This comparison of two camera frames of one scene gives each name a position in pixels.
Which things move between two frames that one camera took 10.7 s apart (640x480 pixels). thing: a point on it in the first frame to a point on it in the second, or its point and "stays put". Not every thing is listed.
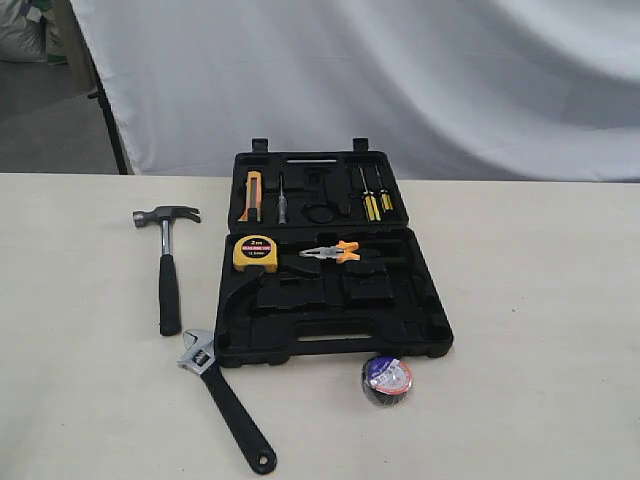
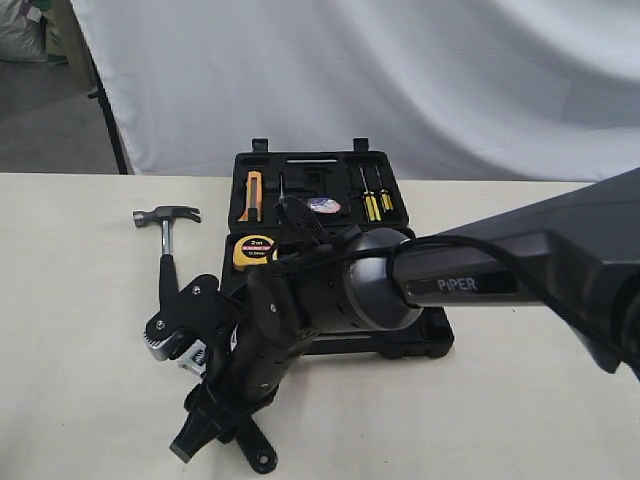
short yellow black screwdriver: [386, 199] stays put
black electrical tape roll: [386, 380] to [323, 205]
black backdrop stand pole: [100, 93] stays put
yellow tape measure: [255, 250] stays put
